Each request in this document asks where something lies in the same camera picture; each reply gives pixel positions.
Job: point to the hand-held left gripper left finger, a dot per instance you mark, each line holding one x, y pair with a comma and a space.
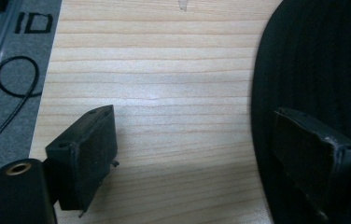
85, 155

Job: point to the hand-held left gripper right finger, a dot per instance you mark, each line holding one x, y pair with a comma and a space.
313, 161

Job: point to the black cloth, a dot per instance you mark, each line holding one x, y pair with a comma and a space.
316, 62

